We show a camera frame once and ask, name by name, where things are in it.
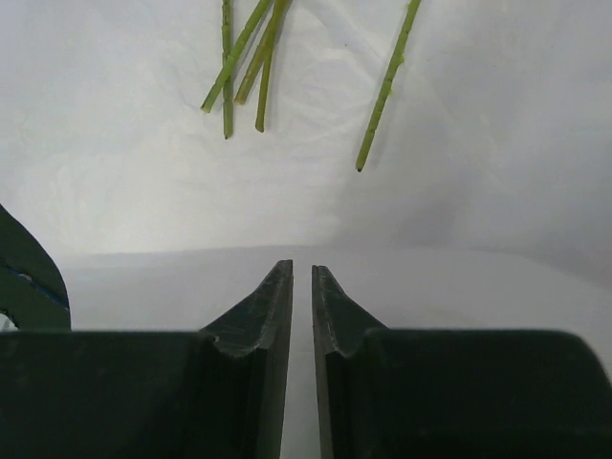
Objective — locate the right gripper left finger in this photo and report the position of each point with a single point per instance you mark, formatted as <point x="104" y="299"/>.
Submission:
<point x="242" y="400"/>

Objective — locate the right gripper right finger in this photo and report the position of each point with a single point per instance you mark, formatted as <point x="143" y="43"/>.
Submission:
<point x="339" y="327"/>

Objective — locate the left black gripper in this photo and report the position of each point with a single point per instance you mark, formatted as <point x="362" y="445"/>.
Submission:
<point x="33" y="292"/>

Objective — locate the white wrapping paper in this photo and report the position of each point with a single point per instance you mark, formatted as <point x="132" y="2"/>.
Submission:
<point x="485" y="200"/>

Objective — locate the pink artificial flower bunch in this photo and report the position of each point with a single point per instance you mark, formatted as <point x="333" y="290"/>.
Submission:
<point x="261" y="63"/>

